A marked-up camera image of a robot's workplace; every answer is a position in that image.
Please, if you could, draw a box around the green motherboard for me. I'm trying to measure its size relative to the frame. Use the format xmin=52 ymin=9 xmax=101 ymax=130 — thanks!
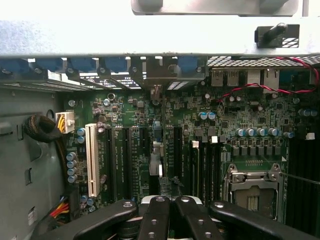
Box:
xmin=56 ymin=84 xmax=320 ymax=226

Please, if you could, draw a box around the black open PC case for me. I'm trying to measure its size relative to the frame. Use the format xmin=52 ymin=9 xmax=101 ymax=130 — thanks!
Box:
xmin=0 ymin=0 xmax=320 ymax=240

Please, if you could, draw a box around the black braided power cable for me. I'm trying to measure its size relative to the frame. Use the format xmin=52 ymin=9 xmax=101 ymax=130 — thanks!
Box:
xmin=24 ymin=113 xmax=63 ymax=144

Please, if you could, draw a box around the socket locking lever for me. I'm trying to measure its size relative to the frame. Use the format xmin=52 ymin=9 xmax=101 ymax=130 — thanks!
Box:
xmin=279 ymin=171 xmax=320 ymax=186

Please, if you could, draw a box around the twisted red black wire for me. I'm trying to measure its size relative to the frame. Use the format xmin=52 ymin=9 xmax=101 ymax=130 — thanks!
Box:
xmin=216 ymin=56 xmax=319 ymax=104

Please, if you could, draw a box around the white PCI slot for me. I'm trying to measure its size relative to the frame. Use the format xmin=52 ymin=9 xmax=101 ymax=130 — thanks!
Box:
xmin=84 ymin=123 xmax=101 ymax=198

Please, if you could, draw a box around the black RAM slot bank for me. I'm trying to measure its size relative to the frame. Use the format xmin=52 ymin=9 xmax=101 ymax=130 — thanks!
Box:
xmin=190 ymin=138 xmax=224 ymax=201

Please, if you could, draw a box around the CPU socket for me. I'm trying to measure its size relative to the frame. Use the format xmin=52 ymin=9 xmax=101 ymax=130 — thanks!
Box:
xmin=223 ymin=163 xmax=285 ymax=221

